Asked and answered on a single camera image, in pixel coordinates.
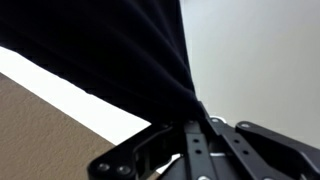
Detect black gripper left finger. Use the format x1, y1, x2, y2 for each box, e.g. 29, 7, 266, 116
87, 124, 183, 180

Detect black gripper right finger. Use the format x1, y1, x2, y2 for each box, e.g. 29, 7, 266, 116
209, 116, 320, 180

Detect black clothing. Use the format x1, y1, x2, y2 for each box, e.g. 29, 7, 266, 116
0, 0, 205, 123

